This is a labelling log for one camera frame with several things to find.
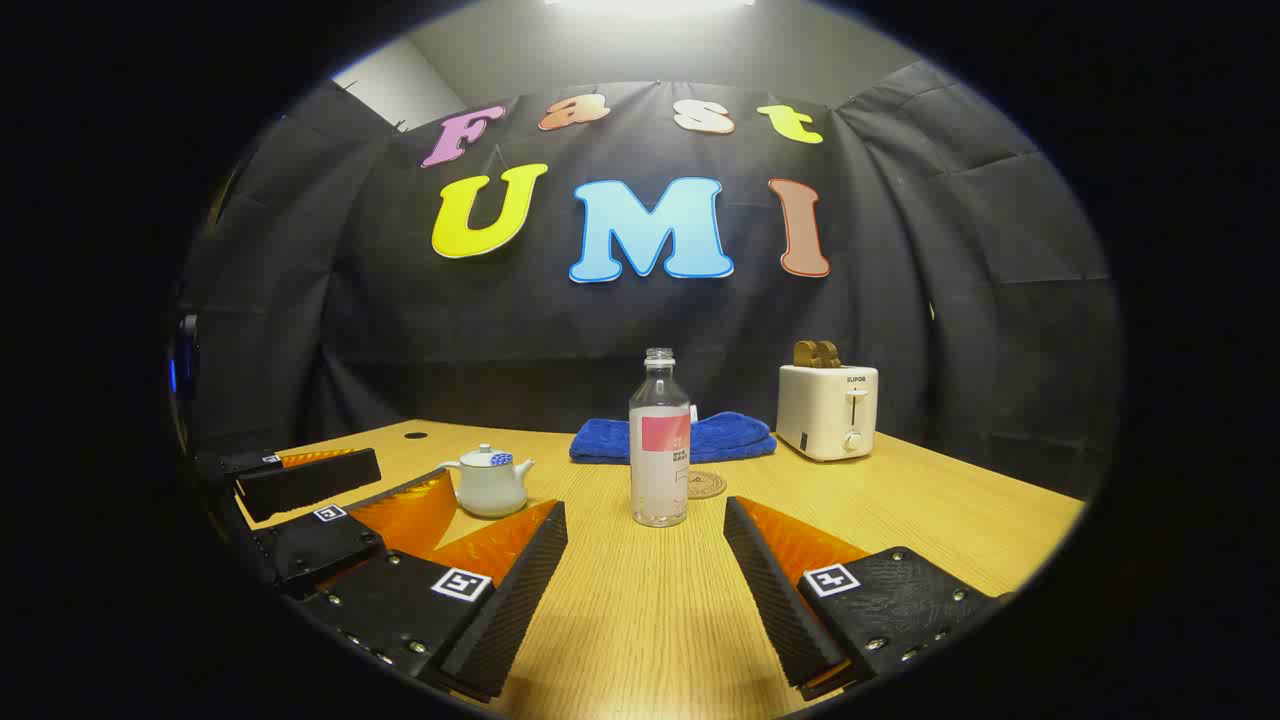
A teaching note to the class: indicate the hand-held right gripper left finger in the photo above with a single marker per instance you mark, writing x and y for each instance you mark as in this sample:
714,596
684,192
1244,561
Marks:
510,600

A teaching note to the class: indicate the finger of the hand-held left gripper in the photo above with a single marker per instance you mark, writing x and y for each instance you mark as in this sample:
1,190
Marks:
320,550
310,485

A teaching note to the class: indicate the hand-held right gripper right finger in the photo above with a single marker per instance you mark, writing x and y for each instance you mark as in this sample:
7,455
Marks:
775,590

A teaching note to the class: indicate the white ceramic teacup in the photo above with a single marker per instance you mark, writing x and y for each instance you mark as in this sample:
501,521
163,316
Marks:
490,492

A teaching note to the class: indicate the round wooden coaster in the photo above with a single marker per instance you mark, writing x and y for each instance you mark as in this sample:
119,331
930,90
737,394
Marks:
708,486

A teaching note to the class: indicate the clear water bottle pink label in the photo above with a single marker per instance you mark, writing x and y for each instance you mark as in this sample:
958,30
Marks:
660,480

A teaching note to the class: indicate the blue towel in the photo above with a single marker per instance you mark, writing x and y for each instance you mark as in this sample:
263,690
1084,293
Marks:
730,440

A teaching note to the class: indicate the white toaster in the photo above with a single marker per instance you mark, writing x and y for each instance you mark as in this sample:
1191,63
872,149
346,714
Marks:
820,410

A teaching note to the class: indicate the brown toast slice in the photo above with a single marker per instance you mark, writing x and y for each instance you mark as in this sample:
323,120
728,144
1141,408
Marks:
832,356
805,354

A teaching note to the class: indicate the black backdrop cloth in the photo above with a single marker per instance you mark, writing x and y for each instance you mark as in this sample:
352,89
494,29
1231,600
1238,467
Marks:
500,330

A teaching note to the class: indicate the ceiling light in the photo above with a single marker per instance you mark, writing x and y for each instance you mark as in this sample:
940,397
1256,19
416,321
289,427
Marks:
650,4

